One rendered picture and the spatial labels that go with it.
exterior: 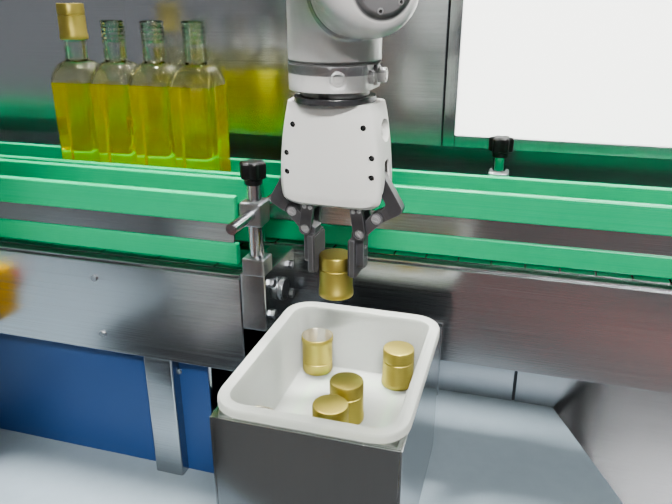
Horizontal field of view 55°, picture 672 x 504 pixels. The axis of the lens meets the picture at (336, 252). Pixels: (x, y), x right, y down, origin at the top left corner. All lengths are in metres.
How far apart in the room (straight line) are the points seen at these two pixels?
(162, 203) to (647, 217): 0.53
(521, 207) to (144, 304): 0.45
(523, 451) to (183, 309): 0.51
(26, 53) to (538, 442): 0.99
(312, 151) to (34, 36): 0.68
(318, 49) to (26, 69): 0.73
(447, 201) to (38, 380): 0.61
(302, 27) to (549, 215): 0.35
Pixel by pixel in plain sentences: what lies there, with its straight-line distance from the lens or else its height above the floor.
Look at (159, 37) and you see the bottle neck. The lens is 0.88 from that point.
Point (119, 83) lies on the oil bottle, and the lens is 0.89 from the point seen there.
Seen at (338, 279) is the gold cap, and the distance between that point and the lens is 0.64.
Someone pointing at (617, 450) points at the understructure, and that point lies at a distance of 1.13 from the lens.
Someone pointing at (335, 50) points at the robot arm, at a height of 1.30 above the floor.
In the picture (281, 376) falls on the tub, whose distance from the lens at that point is 0.71.
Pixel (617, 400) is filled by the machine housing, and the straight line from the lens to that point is 1.08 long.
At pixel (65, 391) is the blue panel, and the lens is 0.98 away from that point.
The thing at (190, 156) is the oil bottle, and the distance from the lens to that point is 0.86.
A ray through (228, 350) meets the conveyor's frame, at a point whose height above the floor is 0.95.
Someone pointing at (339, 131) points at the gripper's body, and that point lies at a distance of 0.59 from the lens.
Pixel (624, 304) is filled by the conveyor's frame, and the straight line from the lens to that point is 0.77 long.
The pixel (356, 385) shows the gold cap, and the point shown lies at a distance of 0.65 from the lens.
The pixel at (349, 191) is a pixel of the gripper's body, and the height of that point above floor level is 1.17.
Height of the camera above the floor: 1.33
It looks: 21 degrees down
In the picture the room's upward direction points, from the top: straight up
